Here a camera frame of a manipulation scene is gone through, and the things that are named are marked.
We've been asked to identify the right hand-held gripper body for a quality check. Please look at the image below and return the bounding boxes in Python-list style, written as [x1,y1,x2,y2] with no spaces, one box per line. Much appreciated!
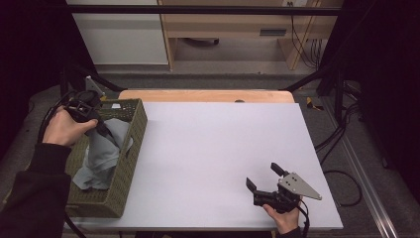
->
[253,172,323,214]

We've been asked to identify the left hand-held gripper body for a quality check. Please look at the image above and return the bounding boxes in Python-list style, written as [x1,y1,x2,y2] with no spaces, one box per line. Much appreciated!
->
[63,75,107,125]

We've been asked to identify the grey cloth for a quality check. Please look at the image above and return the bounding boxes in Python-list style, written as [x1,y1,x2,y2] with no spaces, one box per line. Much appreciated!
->
[71,117,135,192]

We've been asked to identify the olive green woven basket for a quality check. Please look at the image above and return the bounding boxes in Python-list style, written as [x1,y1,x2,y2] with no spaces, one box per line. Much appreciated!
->
[64,97,149,219]

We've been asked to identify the person's right hand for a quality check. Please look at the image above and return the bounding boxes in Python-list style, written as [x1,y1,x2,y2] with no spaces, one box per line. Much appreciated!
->
[262,197,303,236]

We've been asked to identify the person's left hand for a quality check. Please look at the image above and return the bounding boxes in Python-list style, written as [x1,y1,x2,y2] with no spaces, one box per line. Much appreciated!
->
[42,105,99,149]

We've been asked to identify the white table board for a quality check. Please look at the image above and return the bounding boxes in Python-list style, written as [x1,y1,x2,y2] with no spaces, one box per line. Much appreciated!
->
[64,101,345,232]

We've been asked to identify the yellow black tool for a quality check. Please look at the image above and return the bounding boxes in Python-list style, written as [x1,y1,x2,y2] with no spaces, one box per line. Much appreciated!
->
[305,96,325,112]

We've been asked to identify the white cabinet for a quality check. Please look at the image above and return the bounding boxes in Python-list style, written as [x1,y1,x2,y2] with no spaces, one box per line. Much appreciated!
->
[64,0,170,66]

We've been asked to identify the wooden desk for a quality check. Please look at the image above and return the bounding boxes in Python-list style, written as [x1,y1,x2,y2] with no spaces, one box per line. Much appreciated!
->
[157,0,345,71]

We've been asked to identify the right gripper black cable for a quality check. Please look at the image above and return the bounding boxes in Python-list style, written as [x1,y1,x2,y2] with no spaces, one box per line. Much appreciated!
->
[296,197,311,238]

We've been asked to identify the black diagonal frame strut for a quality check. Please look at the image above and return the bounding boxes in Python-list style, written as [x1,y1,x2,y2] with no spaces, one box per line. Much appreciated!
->
[67,64,128,93]
[282,64,335,93]

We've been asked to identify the black floor cable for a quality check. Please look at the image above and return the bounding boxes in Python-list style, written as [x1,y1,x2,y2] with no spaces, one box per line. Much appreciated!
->
[313,98,365,208]

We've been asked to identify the aluminium floor rail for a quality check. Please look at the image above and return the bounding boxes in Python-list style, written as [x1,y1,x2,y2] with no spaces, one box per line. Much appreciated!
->
[320,96,400,238]

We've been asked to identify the hanging black cables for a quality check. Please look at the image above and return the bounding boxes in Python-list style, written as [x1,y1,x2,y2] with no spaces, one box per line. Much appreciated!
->
[286,1,324,70]

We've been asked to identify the black metal frame bar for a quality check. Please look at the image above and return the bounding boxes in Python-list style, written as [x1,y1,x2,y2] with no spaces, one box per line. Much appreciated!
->
[62,4,345,17]

